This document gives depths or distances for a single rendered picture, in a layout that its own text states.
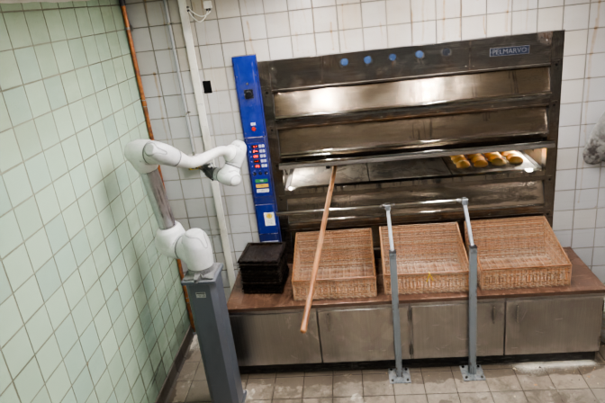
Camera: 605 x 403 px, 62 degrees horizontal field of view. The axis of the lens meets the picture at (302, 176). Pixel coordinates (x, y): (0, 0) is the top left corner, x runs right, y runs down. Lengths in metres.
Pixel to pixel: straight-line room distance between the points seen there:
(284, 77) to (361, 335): 1.79
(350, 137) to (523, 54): 1.21
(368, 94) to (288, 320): 1.59
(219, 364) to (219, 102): 1.70
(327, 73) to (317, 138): 0.45
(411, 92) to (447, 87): 0.23
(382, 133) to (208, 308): 1.60
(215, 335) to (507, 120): 2.32
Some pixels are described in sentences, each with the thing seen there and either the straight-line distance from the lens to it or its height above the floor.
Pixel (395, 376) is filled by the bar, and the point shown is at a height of 0.01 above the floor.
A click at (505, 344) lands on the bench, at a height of 0.19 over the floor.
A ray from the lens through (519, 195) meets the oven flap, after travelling 3.83.
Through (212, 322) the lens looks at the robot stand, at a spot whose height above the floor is 0.71.
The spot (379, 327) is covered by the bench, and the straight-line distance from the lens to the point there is 3.52.
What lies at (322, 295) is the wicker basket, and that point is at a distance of 3.43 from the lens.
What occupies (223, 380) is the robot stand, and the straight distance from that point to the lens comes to 3.44.
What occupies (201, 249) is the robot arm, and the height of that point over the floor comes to 1.19.
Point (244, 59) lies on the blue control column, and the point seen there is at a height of 2.13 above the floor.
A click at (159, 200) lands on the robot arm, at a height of 1.48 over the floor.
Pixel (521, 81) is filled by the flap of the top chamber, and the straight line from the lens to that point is 3.60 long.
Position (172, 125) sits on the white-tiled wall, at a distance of 3.65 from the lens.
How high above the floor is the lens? 2.48
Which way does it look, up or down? 20 degrees down
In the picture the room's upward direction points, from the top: 7 degrees counter-clockwise
